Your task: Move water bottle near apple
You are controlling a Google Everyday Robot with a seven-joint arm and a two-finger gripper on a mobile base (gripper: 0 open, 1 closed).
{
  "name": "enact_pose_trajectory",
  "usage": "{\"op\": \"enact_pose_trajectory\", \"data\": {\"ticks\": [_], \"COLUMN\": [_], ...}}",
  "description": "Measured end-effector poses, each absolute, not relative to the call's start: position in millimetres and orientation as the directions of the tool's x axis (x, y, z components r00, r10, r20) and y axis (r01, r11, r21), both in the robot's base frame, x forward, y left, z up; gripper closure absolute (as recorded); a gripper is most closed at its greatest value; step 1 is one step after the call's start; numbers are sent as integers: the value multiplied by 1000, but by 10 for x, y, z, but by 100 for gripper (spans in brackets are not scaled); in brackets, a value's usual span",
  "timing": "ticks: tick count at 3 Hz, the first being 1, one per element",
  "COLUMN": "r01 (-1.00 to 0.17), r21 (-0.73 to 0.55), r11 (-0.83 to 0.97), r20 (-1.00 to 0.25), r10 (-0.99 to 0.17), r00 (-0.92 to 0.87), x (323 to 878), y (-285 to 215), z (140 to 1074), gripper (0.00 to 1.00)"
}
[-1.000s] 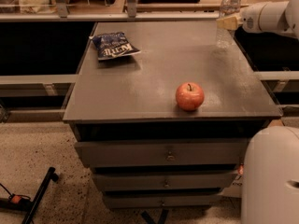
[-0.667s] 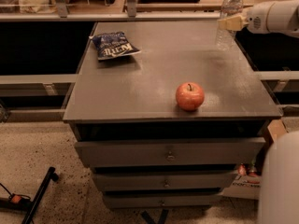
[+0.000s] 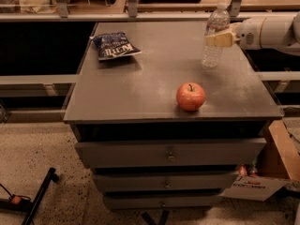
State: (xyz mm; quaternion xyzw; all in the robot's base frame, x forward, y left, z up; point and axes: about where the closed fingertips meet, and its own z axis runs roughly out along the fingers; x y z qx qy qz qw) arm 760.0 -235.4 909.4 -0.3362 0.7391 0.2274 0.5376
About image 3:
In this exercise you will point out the grey drawer cabinet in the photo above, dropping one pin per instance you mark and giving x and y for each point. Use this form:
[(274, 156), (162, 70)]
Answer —
[(126, 119)]

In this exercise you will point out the white printed cardboard flap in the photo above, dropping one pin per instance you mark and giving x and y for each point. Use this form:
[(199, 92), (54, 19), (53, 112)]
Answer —
[(254, 188)]

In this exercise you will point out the orange black floor clamp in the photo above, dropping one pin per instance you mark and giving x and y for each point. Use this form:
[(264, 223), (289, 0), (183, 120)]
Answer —
[(15, 202)]

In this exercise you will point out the middle drawer knob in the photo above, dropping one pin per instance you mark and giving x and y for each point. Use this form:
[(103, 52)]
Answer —
[(167, 184)]

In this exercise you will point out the red small bottle on floor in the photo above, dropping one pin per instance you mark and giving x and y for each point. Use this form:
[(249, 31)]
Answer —
[(243, 170)]

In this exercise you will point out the clear plastic water bottle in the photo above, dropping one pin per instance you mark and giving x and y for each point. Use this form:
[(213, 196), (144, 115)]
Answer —
[(218, 21)]

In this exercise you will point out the blue Kettle chips bag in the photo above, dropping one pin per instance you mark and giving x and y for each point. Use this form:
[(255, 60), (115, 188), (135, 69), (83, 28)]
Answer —
[(113, 45)]

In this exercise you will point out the black metal stand leg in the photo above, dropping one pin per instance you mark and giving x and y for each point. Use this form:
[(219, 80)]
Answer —
[(51, 176)]

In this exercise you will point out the red apple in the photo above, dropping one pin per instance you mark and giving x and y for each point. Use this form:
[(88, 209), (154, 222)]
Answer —
[(190, 97)]

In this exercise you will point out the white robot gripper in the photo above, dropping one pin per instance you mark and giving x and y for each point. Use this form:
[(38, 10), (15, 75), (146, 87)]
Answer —
[(248, 35)]

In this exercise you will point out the brown cardboard box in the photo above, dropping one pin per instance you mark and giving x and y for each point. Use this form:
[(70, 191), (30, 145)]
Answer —
[(279, 158)]

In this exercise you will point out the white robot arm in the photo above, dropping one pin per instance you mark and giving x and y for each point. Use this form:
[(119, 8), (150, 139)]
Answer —
[(280, 33)]

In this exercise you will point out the top drawer knob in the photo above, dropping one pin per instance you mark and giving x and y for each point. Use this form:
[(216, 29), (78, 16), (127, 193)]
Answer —
[(171, 157)]

